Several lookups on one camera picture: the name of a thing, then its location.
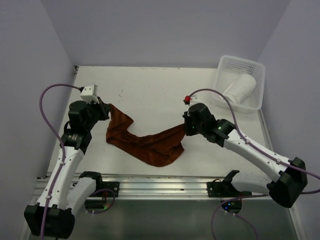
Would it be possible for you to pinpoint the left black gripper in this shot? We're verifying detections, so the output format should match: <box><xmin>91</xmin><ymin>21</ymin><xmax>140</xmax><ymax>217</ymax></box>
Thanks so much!
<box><xmin>84</xmin><ymin>96</ymin><xmax>111</xmax><ymax>130</ymax></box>

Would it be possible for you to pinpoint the white towel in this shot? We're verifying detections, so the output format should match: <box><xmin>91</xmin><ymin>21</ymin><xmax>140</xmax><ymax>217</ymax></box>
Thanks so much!
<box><xmin>222</xmin><ymin>73</ymin><xmax>257</xmax><ymax>104</ymax></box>

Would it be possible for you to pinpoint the brown towel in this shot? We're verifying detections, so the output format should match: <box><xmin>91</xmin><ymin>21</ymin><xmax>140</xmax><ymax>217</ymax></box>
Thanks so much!
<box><xmin>106</xmin><ymin>104</ymin><xmax>186</xmax><ymax>167</ymax></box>

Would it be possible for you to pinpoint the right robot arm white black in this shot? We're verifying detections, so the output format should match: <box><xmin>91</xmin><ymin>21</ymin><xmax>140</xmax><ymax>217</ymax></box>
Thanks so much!
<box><xmin>183</xmin><ymin>103</ymin><xmax>308</xmax><ymax>208</ymax></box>

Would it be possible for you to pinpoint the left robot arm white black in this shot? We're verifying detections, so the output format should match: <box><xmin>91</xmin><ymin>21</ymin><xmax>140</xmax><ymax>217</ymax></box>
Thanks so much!
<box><xmin>24</xmin><ymin>97</ymin><xmax>110</xmax><ymax>239</ymax></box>

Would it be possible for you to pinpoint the white plastic basket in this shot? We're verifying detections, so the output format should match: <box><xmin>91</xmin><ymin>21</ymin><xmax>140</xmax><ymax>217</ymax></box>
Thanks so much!
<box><xmin>213</xmin><ymin>55</ymin><xmax>266</xmax><ymax>113</ymax></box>

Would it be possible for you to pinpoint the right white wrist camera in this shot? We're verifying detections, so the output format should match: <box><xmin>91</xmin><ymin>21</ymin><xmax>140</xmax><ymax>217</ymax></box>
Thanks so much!
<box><xmin>183</xmin><ymin>95</ymin><xmax>198</xmax><ymax>106</ymax></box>

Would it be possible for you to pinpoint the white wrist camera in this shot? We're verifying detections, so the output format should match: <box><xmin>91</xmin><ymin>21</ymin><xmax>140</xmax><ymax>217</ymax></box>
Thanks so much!
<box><xmin>183</xmin><ymin>95</ymin><xmax>198</xmax><ymax>106</ymax></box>
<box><xmin>80</xmin><ymin>84</ymin><xmax>99</xmax><ymax>104</ymax></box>

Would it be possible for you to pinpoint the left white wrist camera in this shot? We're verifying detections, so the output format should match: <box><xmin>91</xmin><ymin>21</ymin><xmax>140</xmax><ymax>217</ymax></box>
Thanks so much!
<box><xmin>80</xmin><ymin>84</ymin><xmax>99</xmax><ymax>104</ymax></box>

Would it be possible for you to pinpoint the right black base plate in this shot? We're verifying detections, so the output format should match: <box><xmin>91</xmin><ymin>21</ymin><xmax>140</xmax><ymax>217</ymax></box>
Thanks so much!
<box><xmin>206</xmin><ymin>179</ymin><xmax>240</xmax><ymax>198</ymax></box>

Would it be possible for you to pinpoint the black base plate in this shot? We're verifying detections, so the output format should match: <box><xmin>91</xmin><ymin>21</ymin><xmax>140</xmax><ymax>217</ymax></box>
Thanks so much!
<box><xmin>206</xmin><ymin>179</ymin><xmax>240</xmax><ymax>198</ymax></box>
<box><xmin>96</xmin><ymin>181</ymin><xmax>120</xmax><ymax>198</ymax></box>

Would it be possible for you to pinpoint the aluminium mounting rail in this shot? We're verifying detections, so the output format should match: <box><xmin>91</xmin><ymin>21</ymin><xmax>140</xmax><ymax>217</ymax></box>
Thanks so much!
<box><xmin>34</xmin><ymin>174</ymin><xmax>271</xmax><ymax>201</ymax></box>

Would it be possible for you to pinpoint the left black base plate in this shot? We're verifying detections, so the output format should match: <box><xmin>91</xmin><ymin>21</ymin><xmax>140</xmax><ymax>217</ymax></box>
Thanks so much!
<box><xmin>96</xmin><ymin>181</ymin><xmax>120</xmax><ymax>198</ymax></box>

